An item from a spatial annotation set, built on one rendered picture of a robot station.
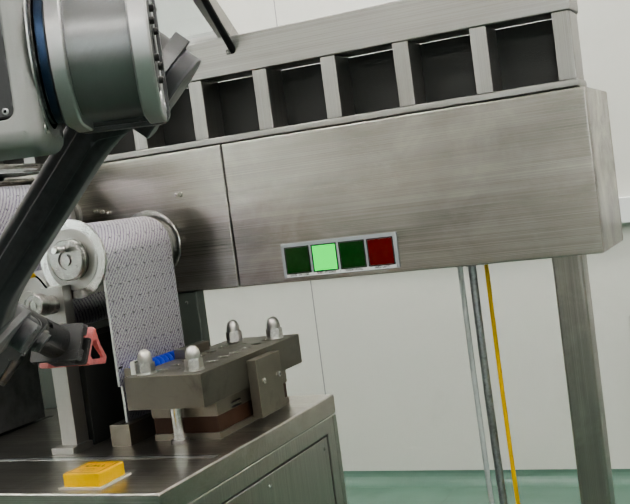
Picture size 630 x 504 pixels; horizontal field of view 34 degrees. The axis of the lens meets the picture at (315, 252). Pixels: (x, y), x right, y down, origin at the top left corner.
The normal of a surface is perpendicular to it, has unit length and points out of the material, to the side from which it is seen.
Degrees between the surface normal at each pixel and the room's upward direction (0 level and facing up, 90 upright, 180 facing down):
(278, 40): 90
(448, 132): 90
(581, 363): 90
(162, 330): 90
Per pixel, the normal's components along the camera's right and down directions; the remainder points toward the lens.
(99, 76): 0.14, 0.57
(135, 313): 0.90, -0.10
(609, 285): -0.41, 0.10
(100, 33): 0.08, -0.05
